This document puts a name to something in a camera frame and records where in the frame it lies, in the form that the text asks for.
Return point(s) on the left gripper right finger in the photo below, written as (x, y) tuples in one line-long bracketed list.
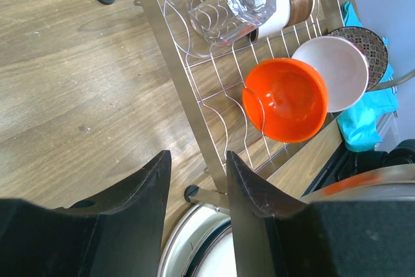
[(361, 226)]

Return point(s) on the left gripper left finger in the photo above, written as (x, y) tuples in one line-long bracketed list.
[(116, 232)]

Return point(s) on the orange bowl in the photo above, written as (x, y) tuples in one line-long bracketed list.
[(285, 99)]

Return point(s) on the patterned small bowl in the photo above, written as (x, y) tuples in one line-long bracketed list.
[(371, 46)]

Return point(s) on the metal two-tier dish rack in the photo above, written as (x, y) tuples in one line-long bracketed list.
[(210, 88)]

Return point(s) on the clear plastic cup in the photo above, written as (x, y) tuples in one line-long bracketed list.
[(202, 27)]

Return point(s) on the steel cup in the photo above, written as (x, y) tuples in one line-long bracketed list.
[(288, 13)]

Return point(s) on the red rimmed white plate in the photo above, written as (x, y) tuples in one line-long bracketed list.
[(214, 254)]

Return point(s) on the pale green plate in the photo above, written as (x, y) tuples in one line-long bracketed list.
[(187, 236)]

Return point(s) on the teal cloth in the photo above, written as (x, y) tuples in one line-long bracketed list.
[(358, 124)]

